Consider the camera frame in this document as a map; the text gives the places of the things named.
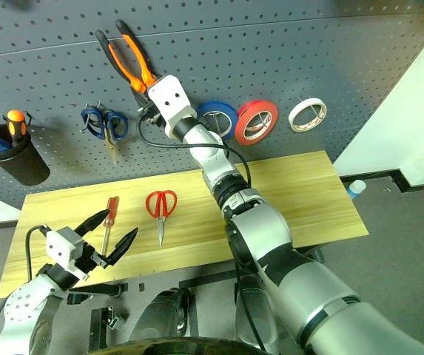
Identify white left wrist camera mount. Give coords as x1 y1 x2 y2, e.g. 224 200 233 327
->
44 226 91 283

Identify red tape roll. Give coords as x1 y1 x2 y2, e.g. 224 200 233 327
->
234 99 279 146

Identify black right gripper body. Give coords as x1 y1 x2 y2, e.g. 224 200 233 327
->
137 105 164 129

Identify blue tape roll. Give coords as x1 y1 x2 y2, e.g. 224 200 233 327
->
195 100 239 141

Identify white tape roll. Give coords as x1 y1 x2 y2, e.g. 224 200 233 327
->
288 97 328 133

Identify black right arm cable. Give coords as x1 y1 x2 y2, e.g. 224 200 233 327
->
138 112 252 188

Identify dark rounded grey shape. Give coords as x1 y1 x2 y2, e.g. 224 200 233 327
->
233 275 283 352
128 290 192 341

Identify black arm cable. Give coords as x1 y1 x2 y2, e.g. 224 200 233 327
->
25 224 52 282
138 112 252 188

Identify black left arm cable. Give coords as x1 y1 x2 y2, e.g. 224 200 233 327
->
25 224 52 282

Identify black tool cup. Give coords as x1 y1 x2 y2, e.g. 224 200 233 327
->
0 124 51 187

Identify red handled scissors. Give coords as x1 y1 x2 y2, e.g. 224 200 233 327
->
144 189 178 249

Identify grey perforated pegboard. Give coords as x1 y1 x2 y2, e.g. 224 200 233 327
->
0 0 424 200

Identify black curved rim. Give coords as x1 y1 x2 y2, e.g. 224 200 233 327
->
92 334 275 355

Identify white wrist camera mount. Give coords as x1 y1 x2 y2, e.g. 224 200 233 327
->
147 74 198 138
44 226 91 283

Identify white bottle blue label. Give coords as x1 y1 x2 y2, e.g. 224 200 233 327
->
346 179 367 200

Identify blue handled scissors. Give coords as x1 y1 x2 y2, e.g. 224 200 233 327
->
81 105 129 166

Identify red handled screwdriver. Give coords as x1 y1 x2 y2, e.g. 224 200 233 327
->
101 196 120 256

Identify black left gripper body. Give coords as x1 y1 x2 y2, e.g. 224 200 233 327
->
71 240 111 277

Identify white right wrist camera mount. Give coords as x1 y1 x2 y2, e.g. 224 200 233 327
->
147 74 198 138

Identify black wall edge strip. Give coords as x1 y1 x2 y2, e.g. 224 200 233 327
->
339 168 424 194

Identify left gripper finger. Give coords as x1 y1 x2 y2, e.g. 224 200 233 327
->
103 226 140 267
75 208 112 234

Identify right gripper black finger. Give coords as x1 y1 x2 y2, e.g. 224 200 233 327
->
132 87 149 112

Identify orange black pliers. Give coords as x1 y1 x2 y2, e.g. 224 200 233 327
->
95 18 159 95

